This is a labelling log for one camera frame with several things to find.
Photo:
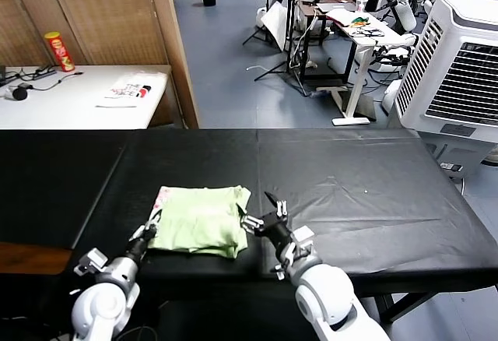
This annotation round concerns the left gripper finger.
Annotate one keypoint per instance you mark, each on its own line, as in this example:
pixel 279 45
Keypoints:
pixel 137 233
pixel 151 227

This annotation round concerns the black round microphone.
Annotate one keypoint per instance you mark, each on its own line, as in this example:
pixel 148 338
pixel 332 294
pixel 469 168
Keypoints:
pixel 19 93

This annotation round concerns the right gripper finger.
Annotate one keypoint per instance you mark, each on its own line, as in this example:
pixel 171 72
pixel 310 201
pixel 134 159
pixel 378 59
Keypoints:
pixel 281 208
pixel 253 223

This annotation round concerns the red chips can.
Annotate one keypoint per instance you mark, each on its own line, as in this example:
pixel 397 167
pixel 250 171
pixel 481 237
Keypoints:
pixel 59 51

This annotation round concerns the grey laptop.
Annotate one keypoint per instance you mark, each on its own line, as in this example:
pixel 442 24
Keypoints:
pixel 336 7

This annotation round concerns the colourful cloth pile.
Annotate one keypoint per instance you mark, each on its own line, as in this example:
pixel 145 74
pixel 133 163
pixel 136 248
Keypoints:
pixel 358 22

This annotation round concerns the white side table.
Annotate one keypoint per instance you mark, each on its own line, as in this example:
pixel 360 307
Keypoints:
pixel 78 103

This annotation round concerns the light green t-shirt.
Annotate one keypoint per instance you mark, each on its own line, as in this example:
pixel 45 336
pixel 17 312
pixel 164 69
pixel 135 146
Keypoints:
pixel 198 224

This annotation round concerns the white leaning panel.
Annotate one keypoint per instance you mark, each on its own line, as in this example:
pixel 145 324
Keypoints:
pixel 278 23

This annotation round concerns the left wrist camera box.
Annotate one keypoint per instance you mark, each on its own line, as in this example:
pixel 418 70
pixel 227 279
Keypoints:
pixel 91 261

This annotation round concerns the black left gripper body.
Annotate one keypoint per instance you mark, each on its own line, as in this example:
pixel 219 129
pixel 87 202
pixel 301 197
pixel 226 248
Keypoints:
pixel 138 247

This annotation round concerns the wooden partition screen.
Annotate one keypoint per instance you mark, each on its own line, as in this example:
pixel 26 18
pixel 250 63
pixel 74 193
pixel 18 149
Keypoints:
pixel 97 14

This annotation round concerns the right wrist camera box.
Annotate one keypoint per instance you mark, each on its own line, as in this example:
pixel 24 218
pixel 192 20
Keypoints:
pixel 302 240

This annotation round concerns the white standing desk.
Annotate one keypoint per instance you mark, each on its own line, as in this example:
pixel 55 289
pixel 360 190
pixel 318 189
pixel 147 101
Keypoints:
pixel 362 37

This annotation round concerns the white air cooler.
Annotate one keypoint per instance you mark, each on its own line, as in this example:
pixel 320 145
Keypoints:
pixel 455 72

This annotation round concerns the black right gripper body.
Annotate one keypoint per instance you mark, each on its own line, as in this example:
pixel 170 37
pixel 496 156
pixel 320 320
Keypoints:
pixel 274 228

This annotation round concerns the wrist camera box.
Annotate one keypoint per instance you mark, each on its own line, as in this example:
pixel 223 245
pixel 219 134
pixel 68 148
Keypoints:
pixel 302 240
pixel 91 261

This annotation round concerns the white floor power strip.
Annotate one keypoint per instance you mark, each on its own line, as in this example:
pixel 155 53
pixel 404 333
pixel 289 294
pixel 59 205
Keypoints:
pixel 451 166

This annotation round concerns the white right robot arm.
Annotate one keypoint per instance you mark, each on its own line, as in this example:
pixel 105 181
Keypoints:
pixel 327 294

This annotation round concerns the white humanoid robot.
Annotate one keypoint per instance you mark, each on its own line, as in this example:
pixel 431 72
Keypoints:
pixel 400 2

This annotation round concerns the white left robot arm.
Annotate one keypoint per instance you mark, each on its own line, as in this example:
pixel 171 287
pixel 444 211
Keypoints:
pixel 105 302

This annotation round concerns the black power strip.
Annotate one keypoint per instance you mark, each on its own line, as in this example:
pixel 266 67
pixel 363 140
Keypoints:
pixel 46 72

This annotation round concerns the folded white printed shirt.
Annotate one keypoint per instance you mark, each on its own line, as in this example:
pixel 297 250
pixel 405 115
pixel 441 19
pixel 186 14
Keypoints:
pixel 126 93

